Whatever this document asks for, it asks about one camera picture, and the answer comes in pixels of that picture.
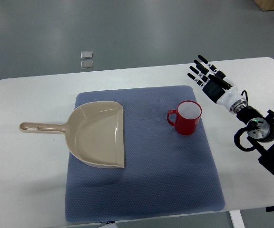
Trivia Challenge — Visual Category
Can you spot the white table leg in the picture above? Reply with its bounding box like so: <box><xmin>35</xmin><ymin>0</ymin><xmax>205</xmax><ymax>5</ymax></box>
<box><xmin>229</xmin><ymin>210</ymin><xmax>245</xmax><ymax>228</ymax></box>

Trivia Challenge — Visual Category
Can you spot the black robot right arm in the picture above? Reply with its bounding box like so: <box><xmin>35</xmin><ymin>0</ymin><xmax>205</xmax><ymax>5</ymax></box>
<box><xmin>234</xmin><ymin>90</ymin><xmax>274</xmax><ymax>175</ymax></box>

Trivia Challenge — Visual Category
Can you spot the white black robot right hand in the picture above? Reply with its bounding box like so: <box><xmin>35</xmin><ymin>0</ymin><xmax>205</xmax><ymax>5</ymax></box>
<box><xmin>187</xmin><ymin>55</ymin><xmax>248</xmax><ymax>114</ymax></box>

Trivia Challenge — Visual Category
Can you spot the red cup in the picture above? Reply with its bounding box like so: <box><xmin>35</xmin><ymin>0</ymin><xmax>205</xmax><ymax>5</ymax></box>
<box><xmin>166</xmin><ymin>100</ymin><xmax>202</xmax><ymax>135</ymax></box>

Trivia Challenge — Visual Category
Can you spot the upper metal floor plate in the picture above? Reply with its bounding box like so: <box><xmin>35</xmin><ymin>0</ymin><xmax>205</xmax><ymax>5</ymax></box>
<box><xmin>80</xmin><ymin>51</ymin><xmax>93</xmax><ymax>59</ymax></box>

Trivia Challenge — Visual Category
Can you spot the wooden box corner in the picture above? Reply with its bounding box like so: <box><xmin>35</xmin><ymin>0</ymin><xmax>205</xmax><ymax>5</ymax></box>
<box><xmin>254</xmin><ymin>0</ymin><xmax>274</xmax><ymax>11</ymax></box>

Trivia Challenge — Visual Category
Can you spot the beige plastic dustpan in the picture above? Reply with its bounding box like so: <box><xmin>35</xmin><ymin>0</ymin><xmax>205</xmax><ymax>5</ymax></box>
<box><xmin>19</xmin><ymin>101</ymin><xmax>125</xmax><ymax>168</ymax></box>

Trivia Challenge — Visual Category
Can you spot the blue grey mat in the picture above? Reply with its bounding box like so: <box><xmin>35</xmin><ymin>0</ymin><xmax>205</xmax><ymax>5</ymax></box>
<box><xmin>65</xmin><ymin>85</ymin><xmax>225</xmax><ymax>223</ymax></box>

